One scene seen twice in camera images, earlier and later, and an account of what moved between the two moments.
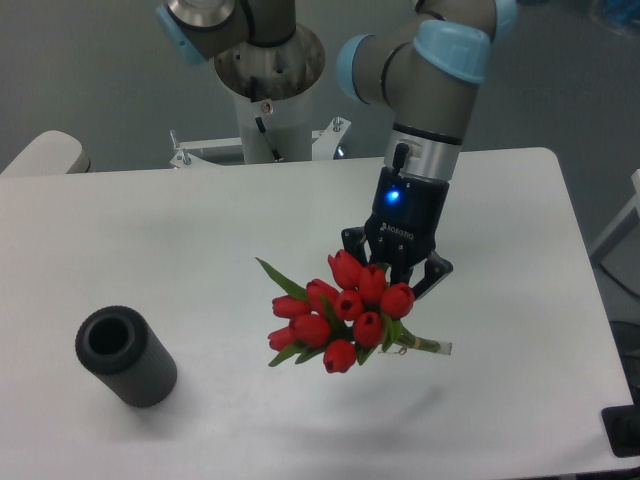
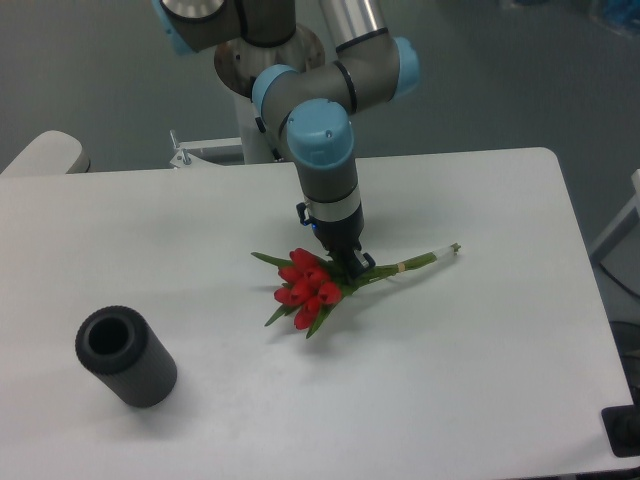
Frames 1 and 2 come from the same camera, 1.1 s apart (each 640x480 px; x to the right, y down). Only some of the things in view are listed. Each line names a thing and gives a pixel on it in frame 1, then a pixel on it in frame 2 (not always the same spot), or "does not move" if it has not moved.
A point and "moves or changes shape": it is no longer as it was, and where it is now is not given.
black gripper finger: x=435 y=270 → x=361 y=263
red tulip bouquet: x=346 y=321 moves or changes shape
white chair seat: x=52 y=152 does not move
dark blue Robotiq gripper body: x=403 y=227 → x=340 y=239
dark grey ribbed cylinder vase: x=125 y=355 does not move
